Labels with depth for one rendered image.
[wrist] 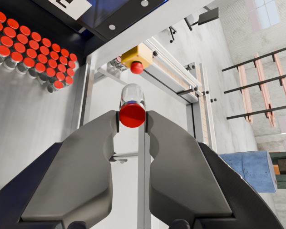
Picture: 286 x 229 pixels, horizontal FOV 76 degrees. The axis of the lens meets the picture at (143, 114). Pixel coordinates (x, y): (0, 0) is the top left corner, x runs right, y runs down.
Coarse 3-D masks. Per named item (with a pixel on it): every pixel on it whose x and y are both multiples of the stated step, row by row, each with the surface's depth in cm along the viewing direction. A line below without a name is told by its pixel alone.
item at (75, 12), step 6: (54, 0) 38; (60, 0) 38; (78, 0) 38; (84, 0) 38; (60, 6) 39; (72, 6) 39; (78, 6) 39; (84, 6) 39; (90, 6) 39; (66, 12) 40; (72, 12) 40; (78, 12) 40
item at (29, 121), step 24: (0, 72) 38; (0, 96) 37; (24, 96) 40; (48, 96) 44; (72, 96) 50; (0, 120) 36; (24, 120) 39; (48, 120) 43; (72, 120) 48; (0, 144) 35; (24, 144) 38; (48, 144) 42; (0, 168) 34; (24, 168) 37
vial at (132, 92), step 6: (132, 84) 17; (126, 90) 16; (132, 90) 15; (138, 90) 16; (126, 96) 15; (132, 96) 14; (138, 96) 15; (144, 96) 17; (120, 102) 15; (126, 102) 14; (132, 102) 14; (138, 102) 14; (144, 102) 15; (120, 108) 14; (144, 108) 14
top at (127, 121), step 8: (128, 104) 13; (136, 104) 13; (120, 112) 13; (128, 112) 14; (136, 112) 14; (144, 112) 14; (120, 120) 14; (128, 120) 14; (136, 120) 14; (144, 120) 14
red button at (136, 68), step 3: (135, 63) 55; (138, 63) 55; (132, 66) 55; (135, 66) 54; (138, 66) 54; (141, 66) 55; (132, 69) 55; (135, 69) 55; (138, 69) 55; (141, 69) 55; (132, 72) 56; (135, 72) 56; (138, 72) 56; (141, 72) 56
